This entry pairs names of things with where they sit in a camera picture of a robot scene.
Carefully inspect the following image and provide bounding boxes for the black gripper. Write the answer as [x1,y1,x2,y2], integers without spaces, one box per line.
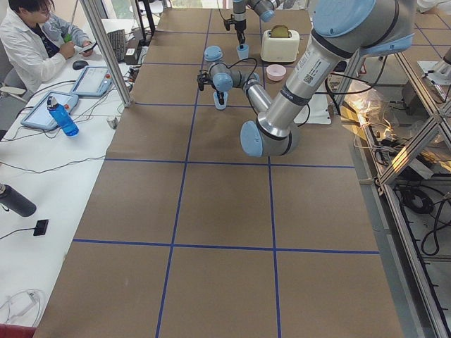
[234,19,247,48]
[214,85,228,104]

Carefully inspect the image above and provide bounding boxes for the light blue cup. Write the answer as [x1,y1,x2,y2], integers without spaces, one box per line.
[213,92,228,111]
[236,44,249,60]

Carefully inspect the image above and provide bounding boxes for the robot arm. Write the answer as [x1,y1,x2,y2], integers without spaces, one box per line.
[223,0,295,49]
[197,1,416,157]

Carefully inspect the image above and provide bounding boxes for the cream toaster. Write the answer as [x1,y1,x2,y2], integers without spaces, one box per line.
[260,30,300,63]

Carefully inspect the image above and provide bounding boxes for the bread slice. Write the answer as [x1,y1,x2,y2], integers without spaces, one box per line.
[270,25,291,39]

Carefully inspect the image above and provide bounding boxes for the pink bowl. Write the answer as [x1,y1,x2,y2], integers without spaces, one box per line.
[266,64,287,82]

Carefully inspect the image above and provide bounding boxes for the black keyboard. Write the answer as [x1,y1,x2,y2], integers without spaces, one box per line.
[107,29,126,63]

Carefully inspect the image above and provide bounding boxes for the teach pendant far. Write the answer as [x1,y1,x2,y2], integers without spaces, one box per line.
[70,66,112,98]

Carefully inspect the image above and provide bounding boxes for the teach pendant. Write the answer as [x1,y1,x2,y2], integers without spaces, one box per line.
[70,66,112,98]
[20,91,79,131]

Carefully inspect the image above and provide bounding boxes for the black computer mouse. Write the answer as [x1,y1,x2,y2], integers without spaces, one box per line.
[72,60,89,70]

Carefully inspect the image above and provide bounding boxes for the blue water bottle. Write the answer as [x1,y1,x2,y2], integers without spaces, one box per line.
[47,96,79,137]

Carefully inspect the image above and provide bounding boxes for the teach pendant near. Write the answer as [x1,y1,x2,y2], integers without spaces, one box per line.
[20,91,79,131]

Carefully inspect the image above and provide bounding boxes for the person in white coat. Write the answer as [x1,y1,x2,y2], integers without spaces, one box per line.
[1,0,91,93]

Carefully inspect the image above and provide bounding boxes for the small black box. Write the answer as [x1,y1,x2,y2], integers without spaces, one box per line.
[33,219,49,237]

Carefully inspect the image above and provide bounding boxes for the black thermos bottle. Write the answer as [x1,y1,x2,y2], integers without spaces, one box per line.
[1,184,37,217]

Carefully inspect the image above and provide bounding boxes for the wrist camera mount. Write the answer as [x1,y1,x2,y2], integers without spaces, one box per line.
[197,70,213,92]
[223,15,235,31]

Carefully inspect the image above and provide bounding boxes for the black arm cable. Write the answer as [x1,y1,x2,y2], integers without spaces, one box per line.
[225,58,261,84]

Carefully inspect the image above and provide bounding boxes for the aluminium frame post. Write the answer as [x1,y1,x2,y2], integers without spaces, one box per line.
[80,0,132,107]

